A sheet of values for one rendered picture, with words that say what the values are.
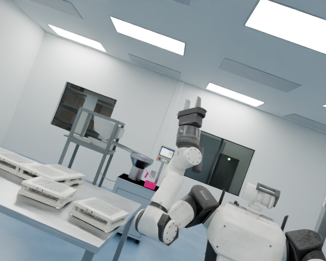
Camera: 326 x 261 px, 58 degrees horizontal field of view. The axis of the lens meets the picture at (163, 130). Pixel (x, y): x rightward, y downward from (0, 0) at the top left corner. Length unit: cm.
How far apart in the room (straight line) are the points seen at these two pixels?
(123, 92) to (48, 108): 180
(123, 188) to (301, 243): 323
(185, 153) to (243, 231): 35
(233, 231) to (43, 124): 662
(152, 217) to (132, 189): 320
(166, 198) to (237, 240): 31
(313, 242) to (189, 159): 52
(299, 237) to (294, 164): 617
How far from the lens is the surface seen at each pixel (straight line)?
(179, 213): 109
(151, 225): 99
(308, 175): 751
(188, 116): 114
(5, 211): 160
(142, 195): 416
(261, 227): 116
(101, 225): 164
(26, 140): 761
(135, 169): 437
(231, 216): 115
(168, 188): 101
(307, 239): 123
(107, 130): 500
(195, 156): 105
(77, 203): 169
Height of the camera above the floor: 144
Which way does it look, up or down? 2 degrees up
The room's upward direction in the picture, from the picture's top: 21 degrees clockwise
